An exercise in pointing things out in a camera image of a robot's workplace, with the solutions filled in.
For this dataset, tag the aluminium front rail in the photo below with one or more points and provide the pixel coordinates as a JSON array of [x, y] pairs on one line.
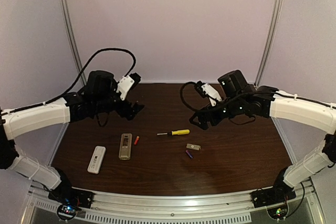
[[221, 208]]

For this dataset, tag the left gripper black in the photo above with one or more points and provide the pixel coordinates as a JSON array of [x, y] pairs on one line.
[[130, 109]]

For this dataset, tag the aluminium frame post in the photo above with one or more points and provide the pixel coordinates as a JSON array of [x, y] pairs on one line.
[[71, 35], [276, 11]]

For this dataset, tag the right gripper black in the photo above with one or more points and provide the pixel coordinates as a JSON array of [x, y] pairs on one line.
[[206, 118]]

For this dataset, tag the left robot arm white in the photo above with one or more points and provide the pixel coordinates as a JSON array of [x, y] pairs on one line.
[[101, 94]]

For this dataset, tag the white remote control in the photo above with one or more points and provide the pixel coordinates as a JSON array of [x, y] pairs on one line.
[[96, 160]]

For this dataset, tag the grey battery cover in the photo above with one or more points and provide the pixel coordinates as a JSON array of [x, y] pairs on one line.
[[193, 147]]

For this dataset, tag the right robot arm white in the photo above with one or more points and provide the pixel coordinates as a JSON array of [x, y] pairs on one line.
[[243, 98]]

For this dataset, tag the left aluminium frame post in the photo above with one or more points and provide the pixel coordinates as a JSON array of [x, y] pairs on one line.
[[71, 35]]

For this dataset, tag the yellow handled screwdriver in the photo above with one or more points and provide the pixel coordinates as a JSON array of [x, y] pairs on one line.
[[174, 133]]

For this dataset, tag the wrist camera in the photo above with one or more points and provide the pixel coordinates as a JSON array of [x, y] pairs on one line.
[[127, 83], [207, 91]]

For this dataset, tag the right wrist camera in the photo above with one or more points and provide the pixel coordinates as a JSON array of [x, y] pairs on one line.
[[207, 91]]

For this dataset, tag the right aluminium frame post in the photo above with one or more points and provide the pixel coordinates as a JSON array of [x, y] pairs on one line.
[[276, 11]]

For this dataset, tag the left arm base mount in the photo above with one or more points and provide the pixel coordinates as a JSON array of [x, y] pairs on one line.
[[75, 197]]

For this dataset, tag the purple battery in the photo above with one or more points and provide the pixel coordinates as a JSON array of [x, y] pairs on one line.
[[189, 154]]

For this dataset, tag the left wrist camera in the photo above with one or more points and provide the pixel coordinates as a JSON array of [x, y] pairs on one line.
[[127, 83]]

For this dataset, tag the grey remote control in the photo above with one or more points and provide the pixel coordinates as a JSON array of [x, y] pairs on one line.
[[125, 146]]

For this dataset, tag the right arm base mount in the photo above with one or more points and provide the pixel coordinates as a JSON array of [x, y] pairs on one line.
[[271, 196]]

